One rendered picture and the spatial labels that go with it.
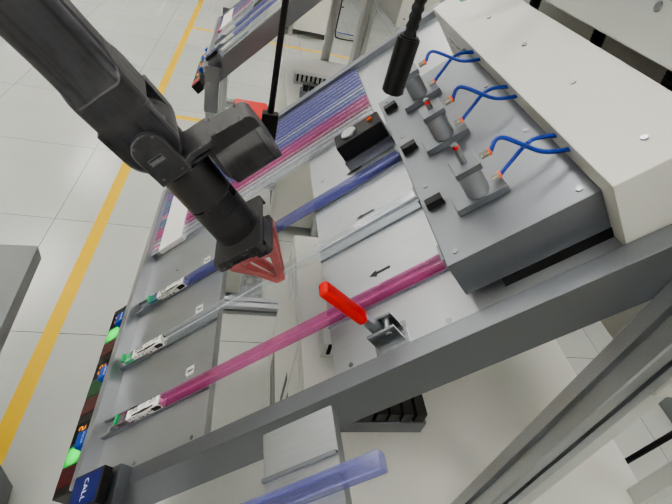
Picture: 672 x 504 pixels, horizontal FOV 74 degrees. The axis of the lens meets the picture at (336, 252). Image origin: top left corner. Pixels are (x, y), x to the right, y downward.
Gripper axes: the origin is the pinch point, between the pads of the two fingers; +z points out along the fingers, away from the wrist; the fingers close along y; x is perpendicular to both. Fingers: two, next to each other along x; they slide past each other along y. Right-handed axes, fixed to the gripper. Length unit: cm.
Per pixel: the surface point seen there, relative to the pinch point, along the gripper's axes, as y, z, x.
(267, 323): 71, 78, 52
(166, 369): -5.2, 3.0, 20.5
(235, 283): 84, 64, 58
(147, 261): 23.0, 2.2, 30.2
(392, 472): -12.9, 40.5, 2.7
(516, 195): -13.8, -7.5, -29.1
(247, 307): 50, 48, 40
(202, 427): -17.1, 2.3, 12.2
